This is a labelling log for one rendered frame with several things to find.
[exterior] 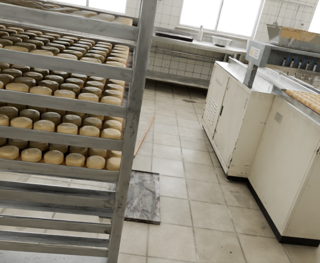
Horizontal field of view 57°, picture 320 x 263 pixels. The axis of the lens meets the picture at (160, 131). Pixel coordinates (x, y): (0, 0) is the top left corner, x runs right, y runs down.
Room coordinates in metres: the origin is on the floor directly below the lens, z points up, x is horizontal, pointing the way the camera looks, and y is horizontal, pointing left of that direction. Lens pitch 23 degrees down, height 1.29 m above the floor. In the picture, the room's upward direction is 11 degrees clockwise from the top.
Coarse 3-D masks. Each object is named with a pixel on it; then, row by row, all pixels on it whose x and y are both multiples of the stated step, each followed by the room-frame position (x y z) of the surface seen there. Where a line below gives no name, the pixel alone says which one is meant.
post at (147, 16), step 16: (144, 0) 0.62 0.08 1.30; (144, 16) 0.62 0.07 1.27; (144, 32) 0.62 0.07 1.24; (144, 48) 0.63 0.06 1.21; (144, 64) 0.63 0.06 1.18; (144, 80) 0.63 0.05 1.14; (128, 112) 0.62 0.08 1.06; (128, 128) 0.62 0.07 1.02; (128, 144) 0.62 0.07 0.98; (128, 160) 0.63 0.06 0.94; (128, 176) 0.63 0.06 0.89; (112, 224) 0.62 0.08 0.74; (112, 240) 0.62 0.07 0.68; (112, 256) 0.62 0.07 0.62
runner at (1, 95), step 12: (0, 96) 0.61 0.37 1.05; (12, 96) 0.62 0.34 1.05; (24, 96) 0.62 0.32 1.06; (36, 96) 0.62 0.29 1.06; (48, 96) 0.63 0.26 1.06; (60, 108) 0.63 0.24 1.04; (72, 108) 0.63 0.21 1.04; (84, 108) 0.64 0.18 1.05; (96, 108) 0.64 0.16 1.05; (108, 108) 0.65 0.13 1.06; (120, 108) 0.65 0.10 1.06
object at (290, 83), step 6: (264, 72) 3.25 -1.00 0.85; (270, 72) 3.10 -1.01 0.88; (276, 72) 3.03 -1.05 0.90; (276, 78) 2.94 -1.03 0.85; (282, 78) 2.82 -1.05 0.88; (288, 78) 2.75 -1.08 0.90; (288, 84) 2.68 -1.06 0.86; (294, 84) 2.58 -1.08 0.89; (300, 90) 2.46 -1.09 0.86; (306, 90) 2.38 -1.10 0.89
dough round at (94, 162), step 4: (92, 156) 0.71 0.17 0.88; (96, 156) 0.72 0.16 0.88; (100, 156) 0.72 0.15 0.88; (88, 160) 0.69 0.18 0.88; (92, 160) 0.69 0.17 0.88; (96, 160) 0.70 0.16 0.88; (100, 160) 0.70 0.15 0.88; (104, 160) 0.70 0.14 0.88; (88, 164) 0.68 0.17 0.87; (92, 164) 0.68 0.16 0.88; (96, 164) 0.68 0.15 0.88; (100, 164) 0.68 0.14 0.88; (104, 164) 0.70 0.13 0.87; (92, 168) 0.68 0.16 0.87; (96, 168) 0.68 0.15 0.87; (100, 168) 0.68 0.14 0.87
